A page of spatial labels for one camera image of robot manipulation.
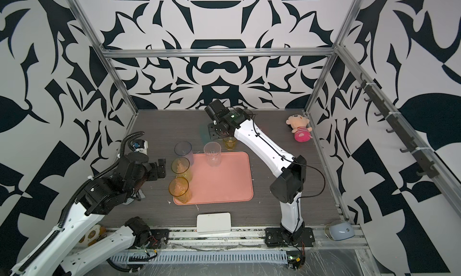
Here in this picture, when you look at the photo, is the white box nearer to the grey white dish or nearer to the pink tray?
the pink tray

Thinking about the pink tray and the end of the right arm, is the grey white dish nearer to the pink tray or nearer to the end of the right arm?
the pink tray

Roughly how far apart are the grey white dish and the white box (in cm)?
41

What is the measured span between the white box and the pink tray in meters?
0.08

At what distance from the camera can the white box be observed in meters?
0.74

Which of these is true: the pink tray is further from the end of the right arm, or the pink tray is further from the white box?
the end of the right arm

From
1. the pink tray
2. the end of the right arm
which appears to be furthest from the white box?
the end of the right arm

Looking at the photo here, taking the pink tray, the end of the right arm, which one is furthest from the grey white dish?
the end of the right arm

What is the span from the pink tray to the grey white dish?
345 mm

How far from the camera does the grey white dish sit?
70 centimetres

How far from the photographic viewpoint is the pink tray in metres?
0.86
